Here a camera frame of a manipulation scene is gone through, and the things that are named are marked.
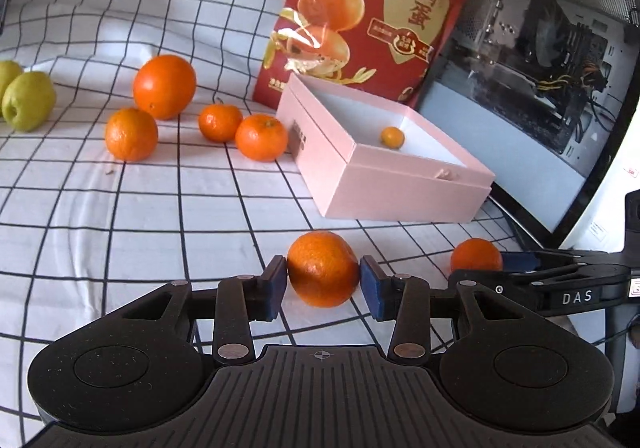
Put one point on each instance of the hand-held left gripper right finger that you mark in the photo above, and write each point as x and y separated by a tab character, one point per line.
372	290

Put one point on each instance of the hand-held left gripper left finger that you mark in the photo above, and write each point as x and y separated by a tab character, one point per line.
274	300

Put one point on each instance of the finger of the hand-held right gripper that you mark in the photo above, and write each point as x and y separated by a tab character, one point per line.
522	262
550	290

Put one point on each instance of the pink cardboard box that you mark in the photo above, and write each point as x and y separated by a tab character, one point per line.
400	188

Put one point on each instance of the small mandarin orange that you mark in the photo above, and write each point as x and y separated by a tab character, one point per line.
392	136

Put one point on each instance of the medium orange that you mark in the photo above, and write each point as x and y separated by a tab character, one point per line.
131	134

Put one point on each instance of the large orange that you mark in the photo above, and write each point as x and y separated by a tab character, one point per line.
164	86

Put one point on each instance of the green apple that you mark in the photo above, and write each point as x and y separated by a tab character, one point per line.
7	76
28	100

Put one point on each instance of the checkered white tablecloth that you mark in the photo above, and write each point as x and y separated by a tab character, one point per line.
150	228

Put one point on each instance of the red snack bag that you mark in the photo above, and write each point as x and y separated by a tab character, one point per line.
430	2

